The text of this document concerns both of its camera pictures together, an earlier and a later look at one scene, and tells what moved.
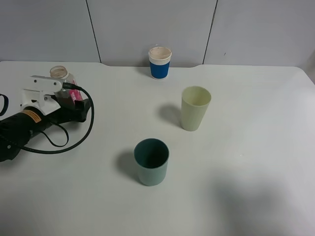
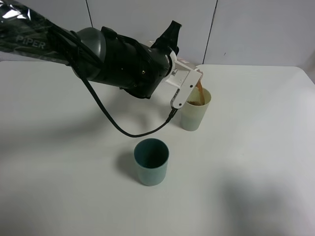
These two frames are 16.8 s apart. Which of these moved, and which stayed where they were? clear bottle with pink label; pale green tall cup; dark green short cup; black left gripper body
Moved: black left gripper body; clear bottle with pink label
Stayed: pale green tall cup; dark green short cup
